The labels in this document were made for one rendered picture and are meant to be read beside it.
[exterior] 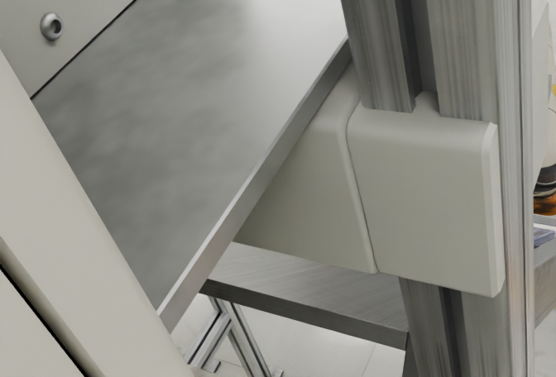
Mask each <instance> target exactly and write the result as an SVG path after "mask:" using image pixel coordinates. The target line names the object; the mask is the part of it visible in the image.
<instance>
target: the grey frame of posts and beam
mask: <svg viewBox="0 0 556 377"><path fill-rule="evenodd" d="M340 1H341V4H342V9H343V16H344V21H345V24H346V28H347V36H348V40H349V44H350V48H351V52H352V58H351V59H350V61H349V62H348V64H347V66H346V67H345V69H344V70H343V72H342V73H341V74H340V76H339V78H338V80H337V81H336V83H335V84H334V86H333V87H332V88H331V90H330V91H329V93H328V95H327V96H326V98H325V99H324V101H323V102H322V104H321V105H320V107H319V109H318V110H317V112H316V113H315V114H314V116H313V117H312V119H311V121H310V122H309V124H308V126H307V127H306V128H305V129H304V131H303V133H302V134H301V136H300V138H299V139H298V140H297V142H296V143H295V145H294V147H293V148H292V150H291V151H290V153H289V154H288V155H287V157H286V158H285V161H284V162H283V164H282V165H281V167H280V168H279V169H278V171H277V172H276V174H275V176H274V177H273V179H272V180H271V182H270V183H269V185H268V186H267V188H266V190H265V191H264V193H263V194H262V195H261V197H260V198H259V200H258V201H257V203H256V205H255V207H254V208H253V209H252V211H251V212H250V214H249V215H248V217H247V219H246V220H245V222H244V223H243V224H242V226H241V228H240V229H239V231H238V232H237V234H236V236H235V237H234V238H233V239H232V242H236V243H239V244H243V245H247V246H254V247H257V248H261V249H265V250H269V251H275V252H279V253H282V254H287V255H292V256H297V257H300V258H304V259H308V260H314V261H318V262H322V263H325V264H330V265H336V266H340V267H343V268H347V269H351V270H357V271H361V272H365V273H368V274H375V273H376V272H377V271H378V270H379V272H380V273H384V274H391V275H394V276H398V279H399V282H400V290H401V294H402V298H403V302H404V306H405V314H406V318H407V322H408V326H409V330H410V338H411V341H412V346H413V350H414V354H415V361H416V365H417V370H418V374H419V377H523V361H522V333H521V306H520V251H519V223H518V195H517V167H516V139H515V85H514V56H513V29H512V1H511V0H340ZM517 11H518V45H519V80H520V148H521V182H522V217H523V252H524V286H525V354H526V377H535V372H534V195H533V192H534V187H535V185H536V181H537V178H538V176H539V172H540V169H541V166H542V164H543V161H544V157H545V153H546V150H547V144H548V93H549V4H548V2H547V1H546V0H517ZM208 299H209V301H210V303H211V304H212V306H213V309H214V310H217V311H219V312H220V314H222V313H227V314H229V316H230V320H232V323H233V325H232V328H231V329H230V331H229V333H228V334H227V336H228V339H229V341H230V342H231V344H232V347H233V349H234V350H235V352H236V354H237V357H238V359H239V360H240V362H241V364H242V367H243V369H244V370H245V372H246V374H247V377H272V375H271V372H270V371H269V369H268V366H267V364H266V362H265V360H264V358H263V355H262V353H261V351H260V349H259V346H258V345H257V343H256V340H255V338H254V336H253V334H252V331H251V329H250V327H249V325H248V323H247V320H246V318H245V316H244V314H243V312H242V310H241V308H240V305H239V304H236V303H231V302H228V301H225V300H222V299H219V298H213V297H210V296H208Z"/></svg>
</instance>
